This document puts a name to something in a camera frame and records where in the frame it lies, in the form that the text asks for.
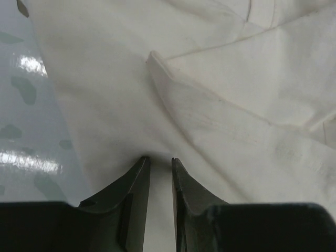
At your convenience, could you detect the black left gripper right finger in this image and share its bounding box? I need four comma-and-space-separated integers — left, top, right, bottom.
172, 158, 335, 251

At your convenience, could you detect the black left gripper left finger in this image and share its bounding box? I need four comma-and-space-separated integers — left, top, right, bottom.
1, 157, 151, 251

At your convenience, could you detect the cream white t-shirt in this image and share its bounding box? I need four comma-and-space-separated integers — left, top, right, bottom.
27, 1, 335, 251

